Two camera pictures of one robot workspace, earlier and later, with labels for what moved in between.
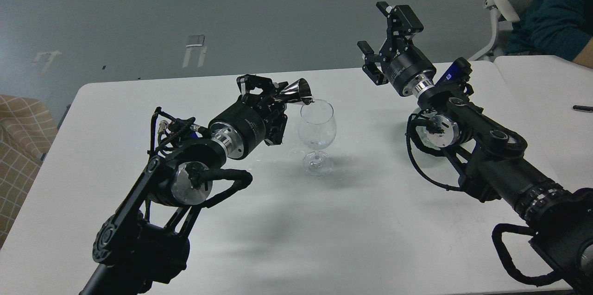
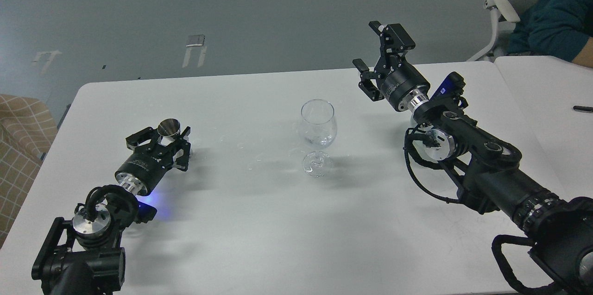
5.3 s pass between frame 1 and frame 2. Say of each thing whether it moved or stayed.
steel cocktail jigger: moved
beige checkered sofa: stayed
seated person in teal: stayed
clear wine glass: stayed
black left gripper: moved
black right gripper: moved
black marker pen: stayed
